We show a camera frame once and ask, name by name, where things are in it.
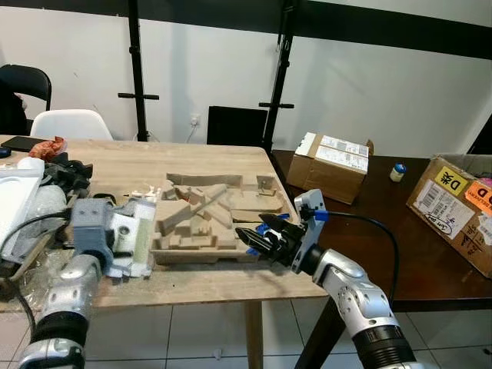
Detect potted plant orange flowers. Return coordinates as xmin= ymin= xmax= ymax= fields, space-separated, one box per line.
xmin=28 ymin=136 xmax=95 ymax=195

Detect brown pulp packaging tray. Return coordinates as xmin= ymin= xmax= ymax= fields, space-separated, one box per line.
xmin=149 ymin=172 xmax=299 ymax=268

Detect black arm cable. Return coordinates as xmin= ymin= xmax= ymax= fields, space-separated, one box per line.
xmin=0 ymin=211 xmax=75 ymax=331
xmin=323 ymin=211 xmax=401 ymax=305

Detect cardboard box yellow orange labels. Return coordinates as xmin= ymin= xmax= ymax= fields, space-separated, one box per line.
xmin=404 ymin=155 xmax=492 ymax=278

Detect black flat monitor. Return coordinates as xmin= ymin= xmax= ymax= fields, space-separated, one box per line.
xmin=207 ymin=105 xmax=270 ymax=148

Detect cardboard box white labels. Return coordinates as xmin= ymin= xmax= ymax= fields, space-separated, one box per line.
xmin=285 ymin=131 xmax=375 ymax=206

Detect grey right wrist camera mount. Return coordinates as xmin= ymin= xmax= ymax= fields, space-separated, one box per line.
xmin=294 ymin=189 xmax=330 ymax=255

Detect black upright pole stand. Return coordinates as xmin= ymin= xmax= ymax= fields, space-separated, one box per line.
xmin=258 ymin=0 xmax=300 ymax=152
xmin=117 ymin=0 xmax=161 ymax=143

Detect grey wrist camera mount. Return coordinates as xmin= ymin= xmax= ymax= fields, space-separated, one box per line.
xmin=70 ymin=198 xmax=117 ymax=267
xmin=294 ymin=189 xmax=330 ymax=255

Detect black chair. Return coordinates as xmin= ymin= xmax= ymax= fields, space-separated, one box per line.
xmin=0 ymin=64 xmax=54 ymax=138

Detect light wooden table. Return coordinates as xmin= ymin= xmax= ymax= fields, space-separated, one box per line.
xmin=0 ymin=137 xmax=328 ymax=369

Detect white plastic bag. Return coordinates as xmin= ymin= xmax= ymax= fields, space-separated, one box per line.
xmin=0 ymin=157 xmax=48 ymax=248

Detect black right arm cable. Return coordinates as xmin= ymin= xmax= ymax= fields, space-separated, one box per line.
xmin=323 ymin=211 xmax=401 ymax=305

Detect white plastic chair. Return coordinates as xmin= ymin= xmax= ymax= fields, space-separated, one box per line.
xmin=28 ymin=108 xmax=115 ymax=143

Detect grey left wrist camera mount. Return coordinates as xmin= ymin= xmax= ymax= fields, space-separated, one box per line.
xmin=70 ymin=198 xmax=117 ymax=267

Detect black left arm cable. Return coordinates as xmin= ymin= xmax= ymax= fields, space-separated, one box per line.
xmin=0 ymin=211 xmax=75 ymax=331

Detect small white bottle blue cap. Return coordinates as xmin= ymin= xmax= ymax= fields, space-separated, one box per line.
xmin=389 ymin=162 xmax=407 ymax=185

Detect dark brown table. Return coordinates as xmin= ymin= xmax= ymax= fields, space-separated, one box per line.
xmin=268 ymin=148 xmax=492 ymax=369

